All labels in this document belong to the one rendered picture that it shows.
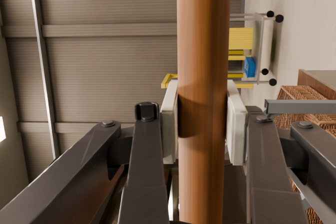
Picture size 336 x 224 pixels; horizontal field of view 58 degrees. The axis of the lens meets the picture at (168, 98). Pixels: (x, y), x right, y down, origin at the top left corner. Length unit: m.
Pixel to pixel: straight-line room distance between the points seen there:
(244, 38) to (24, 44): 5.78
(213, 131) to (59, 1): 8.46
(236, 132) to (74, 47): 8.40
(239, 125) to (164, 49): 7.82
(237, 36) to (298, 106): 5.24
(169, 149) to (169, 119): 0.02
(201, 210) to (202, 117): 0.06
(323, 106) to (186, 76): 1.00
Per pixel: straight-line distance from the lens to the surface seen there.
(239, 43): 6.32
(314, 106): 1.15
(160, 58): 8.01
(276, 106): 1.11
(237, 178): 1.76
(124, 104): 8.46
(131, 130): 0.15
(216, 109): 0.18
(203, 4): 0.17
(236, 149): 0.16
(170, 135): 0.16
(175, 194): 2.01
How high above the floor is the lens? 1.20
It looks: 5 degrees up
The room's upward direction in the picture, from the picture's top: 90 degrees counter-clockwise
